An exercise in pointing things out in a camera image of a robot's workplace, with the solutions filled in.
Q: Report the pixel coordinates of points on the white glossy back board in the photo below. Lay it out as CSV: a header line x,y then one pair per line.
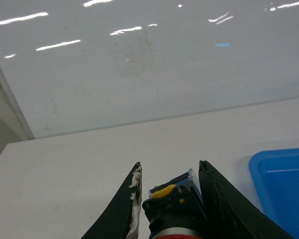
x,y
76,65

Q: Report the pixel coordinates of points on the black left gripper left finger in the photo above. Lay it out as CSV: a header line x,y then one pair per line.
x,y
121,218

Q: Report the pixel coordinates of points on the blue plastic tray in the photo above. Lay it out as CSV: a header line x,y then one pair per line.
x,y
275,174

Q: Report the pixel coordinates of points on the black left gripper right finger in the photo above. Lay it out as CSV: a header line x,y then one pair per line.
x,y
230,215

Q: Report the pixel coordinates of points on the red mushroom push button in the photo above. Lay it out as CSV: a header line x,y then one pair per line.
x,y
175,209

